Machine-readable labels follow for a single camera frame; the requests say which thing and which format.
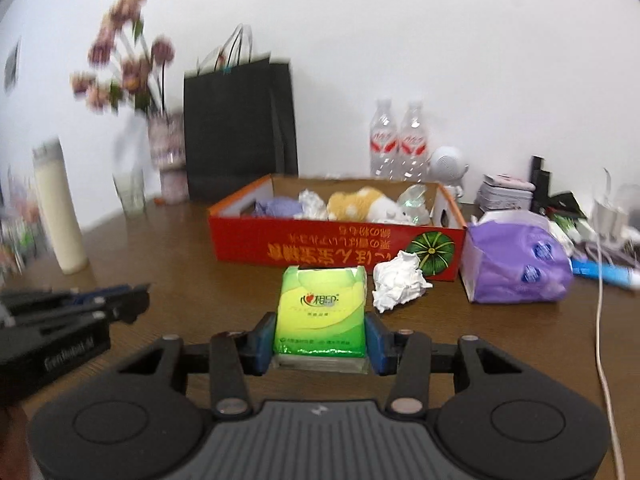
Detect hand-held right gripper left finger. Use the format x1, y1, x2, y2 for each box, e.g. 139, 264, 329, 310
116, 311, 279, 419

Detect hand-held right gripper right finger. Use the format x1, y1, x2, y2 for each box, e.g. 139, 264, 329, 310
364, 311, 524, 418

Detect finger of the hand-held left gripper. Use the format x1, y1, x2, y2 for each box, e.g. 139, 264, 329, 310
72, 283, 152, 312
59, 307, 145, 332

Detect green tissue pack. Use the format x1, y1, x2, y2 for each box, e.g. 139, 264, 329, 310
272, 265, 371, 375

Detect orange cardboard box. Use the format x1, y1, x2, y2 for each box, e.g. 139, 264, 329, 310
207, 174, 468, 283

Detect yellow white plush hamster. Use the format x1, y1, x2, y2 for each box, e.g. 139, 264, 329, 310
326, 187, 411, 223

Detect crumpled white paper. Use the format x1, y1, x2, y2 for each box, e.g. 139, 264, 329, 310
372, 251, 433, 314

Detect clear drinking glass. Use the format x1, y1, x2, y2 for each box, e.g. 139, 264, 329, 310
112, 169, 147, 219

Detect white thermos bottle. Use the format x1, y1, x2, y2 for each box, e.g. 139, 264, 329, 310
32, 137, 91, 276

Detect blurred colourful packets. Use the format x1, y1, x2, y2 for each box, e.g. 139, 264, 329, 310
0, 162, 51, 286

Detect purple cloth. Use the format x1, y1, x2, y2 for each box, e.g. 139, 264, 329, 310
252, 197, 306, 220

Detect patterned pink vase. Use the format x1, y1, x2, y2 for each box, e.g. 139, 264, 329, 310
146, 110, 190, 205

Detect crushed clear plastic bottle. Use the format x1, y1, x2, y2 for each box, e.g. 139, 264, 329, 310
397, 185, 432, 225

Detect purple tissue pack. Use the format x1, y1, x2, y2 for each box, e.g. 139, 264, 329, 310
459, 210, 575, 305

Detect floral tin box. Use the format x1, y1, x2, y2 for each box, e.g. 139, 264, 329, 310
475, 182, 533, 213

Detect black paper bag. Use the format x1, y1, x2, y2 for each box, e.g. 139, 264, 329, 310
183, 24, 299, 204

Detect white robot-shaped speaker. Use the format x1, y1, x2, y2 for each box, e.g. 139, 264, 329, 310
429, 146, 471, 200

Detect clear water bottle red label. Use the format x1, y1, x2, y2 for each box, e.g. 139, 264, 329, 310
369, 98, 401, 178
397, 101, 432, 183

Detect pink white flat case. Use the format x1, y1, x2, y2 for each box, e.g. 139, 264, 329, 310
482, 173, 535, 192

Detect dried pink flower bouquet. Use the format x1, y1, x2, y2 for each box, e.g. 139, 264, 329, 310
70, 0, 176, 116

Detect green white packet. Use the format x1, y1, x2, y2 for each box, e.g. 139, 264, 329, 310
550, 215, 581, 236

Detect black pouch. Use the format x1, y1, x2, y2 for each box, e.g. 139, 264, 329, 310
547, 191, 586, 218

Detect blue toothpaste tube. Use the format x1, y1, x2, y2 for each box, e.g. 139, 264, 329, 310
570, 258, 640, 291

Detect white charger plug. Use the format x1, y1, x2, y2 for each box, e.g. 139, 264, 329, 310
594, 197, 628, 236

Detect white charging cable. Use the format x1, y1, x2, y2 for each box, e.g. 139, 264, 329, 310
594, 237, 626, 480

